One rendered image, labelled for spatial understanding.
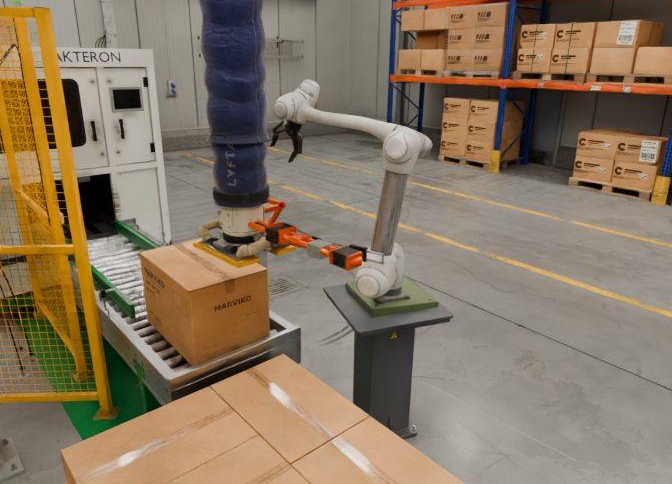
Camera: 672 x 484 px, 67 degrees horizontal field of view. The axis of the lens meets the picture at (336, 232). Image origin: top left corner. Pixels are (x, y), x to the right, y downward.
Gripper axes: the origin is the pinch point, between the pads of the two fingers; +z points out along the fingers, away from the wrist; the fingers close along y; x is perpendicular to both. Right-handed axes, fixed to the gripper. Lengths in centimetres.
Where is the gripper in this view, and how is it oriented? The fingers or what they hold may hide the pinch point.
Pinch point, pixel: (281, 152)
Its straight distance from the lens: 267.5
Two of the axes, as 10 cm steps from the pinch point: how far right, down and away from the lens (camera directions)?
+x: -5.7, 3.0, -7.6
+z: -4.1, 7.0, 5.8
